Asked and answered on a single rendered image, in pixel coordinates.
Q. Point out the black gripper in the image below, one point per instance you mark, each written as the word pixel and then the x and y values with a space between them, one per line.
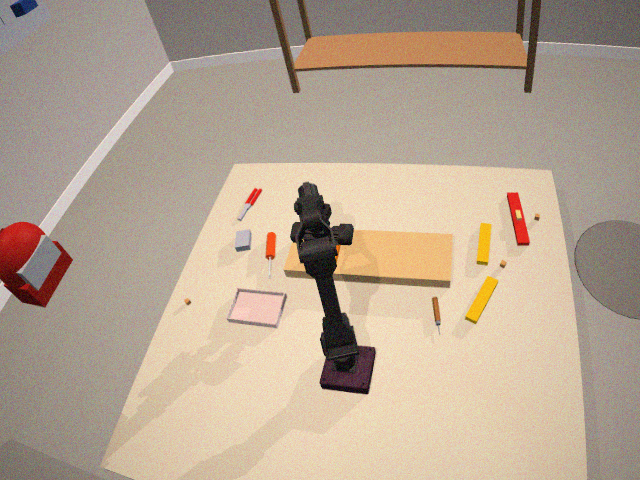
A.
pixel 343 234

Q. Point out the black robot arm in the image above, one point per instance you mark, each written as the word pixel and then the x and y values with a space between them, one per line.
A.
pixel 318 257

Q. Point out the tan wooden panel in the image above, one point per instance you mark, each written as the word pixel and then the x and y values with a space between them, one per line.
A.
pixel 388 257

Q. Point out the red flat bar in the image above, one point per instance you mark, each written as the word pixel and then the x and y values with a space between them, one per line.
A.
pixel 518 221

